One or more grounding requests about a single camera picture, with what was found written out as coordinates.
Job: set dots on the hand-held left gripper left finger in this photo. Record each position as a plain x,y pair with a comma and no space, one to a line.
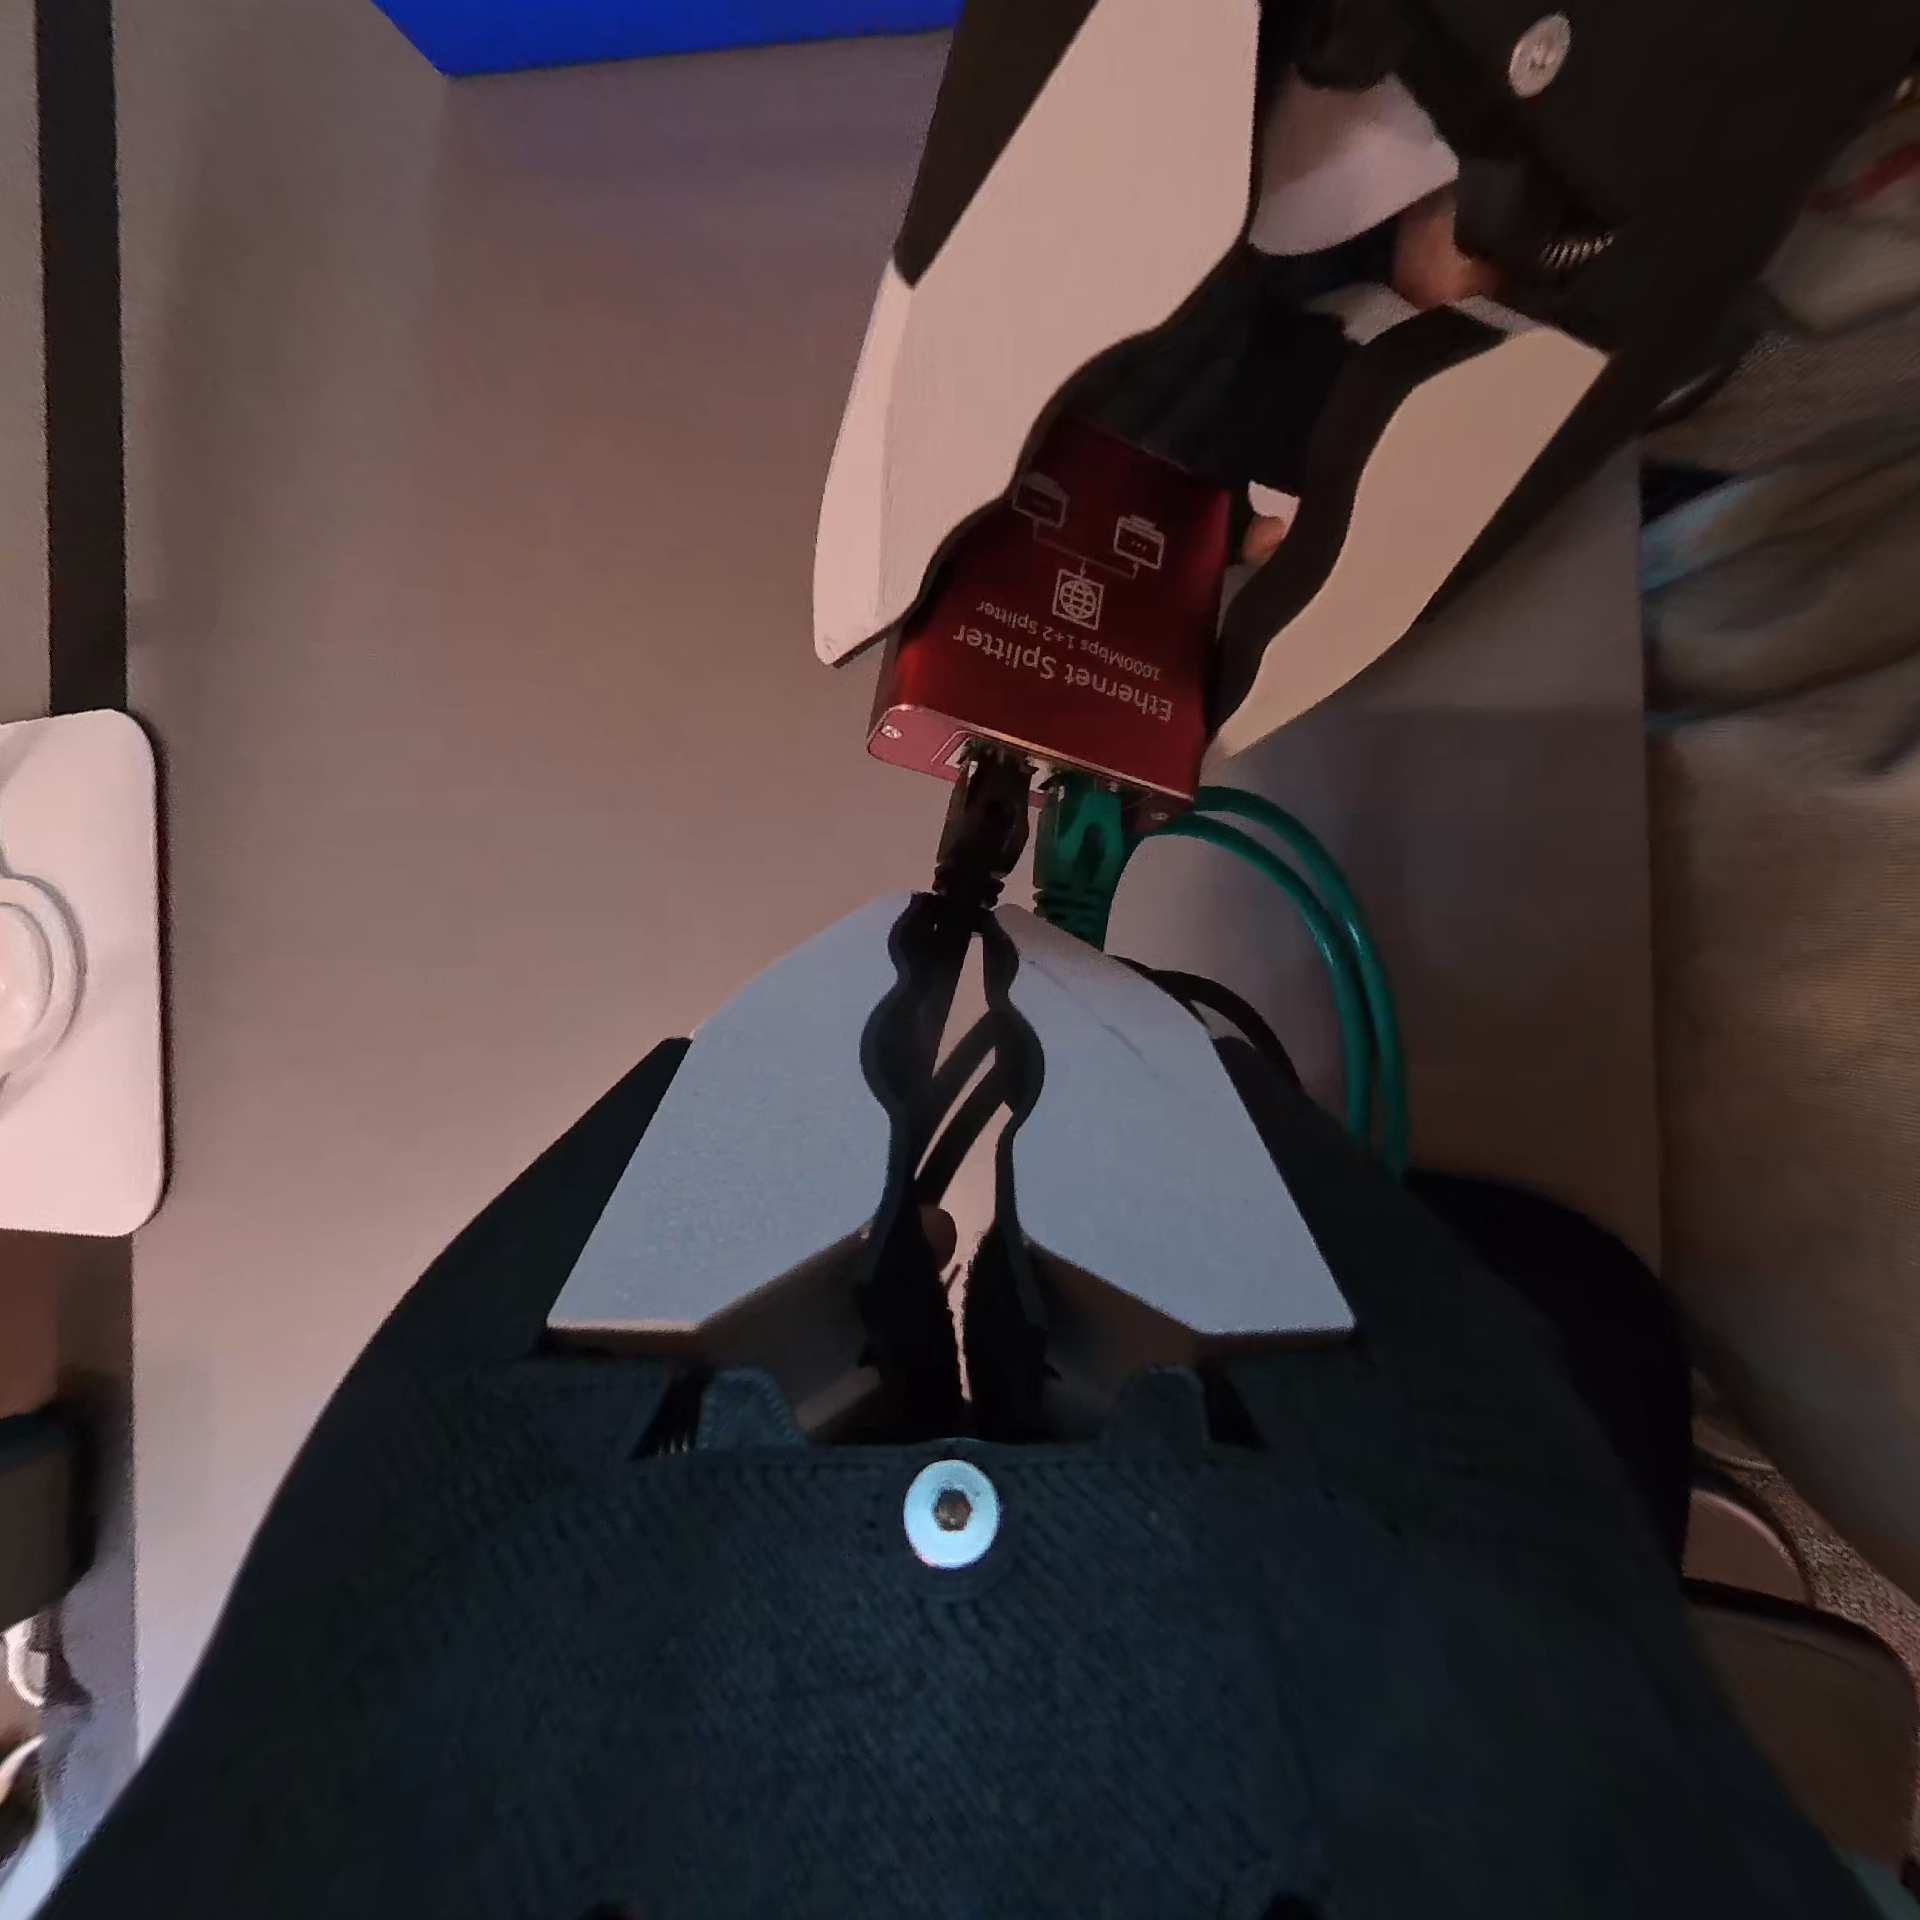
735,1184

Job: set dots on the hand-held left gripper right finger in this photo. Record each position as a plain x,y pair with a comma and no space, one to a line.
1172,1200

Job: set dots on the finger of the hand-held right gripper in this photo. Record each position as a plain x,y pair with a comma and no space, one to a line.
1440,481
1049,271

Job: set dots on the red ethernet splitter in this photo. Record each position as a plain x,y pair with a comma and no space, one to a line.
1079,600

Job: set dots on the blue plastic bin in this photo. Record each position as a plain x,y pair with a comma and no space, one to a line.
674,30

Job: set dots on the grey desk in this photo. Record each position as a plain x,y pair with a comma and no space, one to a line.
450,600

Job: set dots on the black mesh pad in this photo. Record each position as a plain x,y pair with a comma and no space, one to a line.
1575,1320

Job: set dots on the person's pale sweater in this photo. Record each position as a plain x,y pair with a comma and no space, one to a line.
1785,974

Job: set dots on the instruction sign on white stand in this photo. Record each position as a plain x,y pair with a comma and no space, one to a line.
90,974

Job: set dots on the large grey power box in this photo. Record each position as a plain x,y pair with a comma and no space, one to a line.
37,1516

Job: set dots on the black tape strip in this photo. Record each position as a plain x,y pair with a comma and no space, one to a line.
82,376

